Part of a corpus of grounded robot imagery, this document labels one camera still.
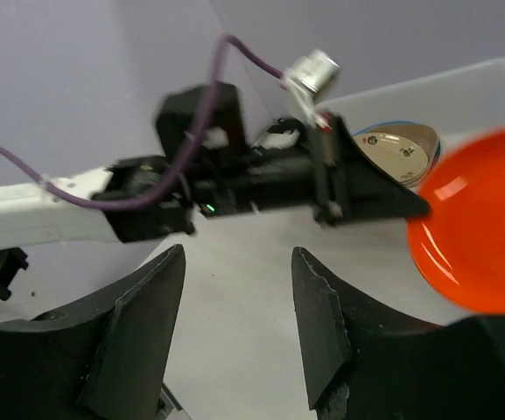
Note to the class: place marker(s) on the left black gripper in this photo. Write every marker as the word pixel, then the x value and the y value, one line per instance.
pixel 278 171

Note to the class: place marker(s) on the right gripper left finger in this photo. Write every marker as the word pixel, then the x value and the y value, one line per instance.
pixel 102 356

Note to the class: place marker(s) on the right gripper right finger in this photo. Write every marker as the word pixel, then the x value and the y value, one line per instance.
pixel 365 360

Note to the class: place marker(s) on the small floral cream plate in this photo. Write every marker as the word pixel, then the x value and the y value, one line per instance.
pixel 397 155

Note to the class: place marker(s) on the orange round plate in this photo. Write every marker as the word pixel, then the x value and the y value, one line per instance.
pixel 459 248

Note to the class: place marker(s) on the brown square plate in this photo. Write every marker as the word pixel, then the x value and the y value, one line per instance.
pixel 429 140

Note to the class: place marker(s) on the blue round plate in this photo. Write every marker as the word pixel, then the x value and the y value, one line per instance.
pixel 402 128

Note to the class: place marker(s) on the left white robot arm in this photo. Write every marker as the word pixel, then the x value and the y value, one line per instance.
pixel 107 204

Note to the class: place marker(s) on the white plastic bin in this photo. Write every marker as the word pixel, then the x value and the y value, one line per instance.
pixel 458 103

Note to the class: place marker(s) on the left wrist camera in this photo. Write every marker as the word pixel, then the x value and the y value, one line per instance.
pixel 305 81

